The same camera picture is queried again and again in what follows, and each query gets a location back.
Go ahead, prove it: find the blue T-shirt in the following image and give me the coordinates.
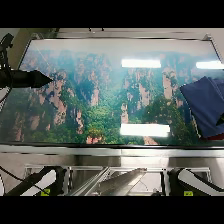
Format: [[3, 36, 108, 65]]
[[179, 75, 224, 140]]

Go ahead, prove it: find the silver frame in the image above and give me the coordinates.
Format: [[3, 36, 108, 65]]
[[0, 28, 224, 197]]

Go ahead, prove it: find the black cable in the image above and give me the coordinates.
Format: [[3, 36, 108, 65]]
[[0, 165, 46, 195]]

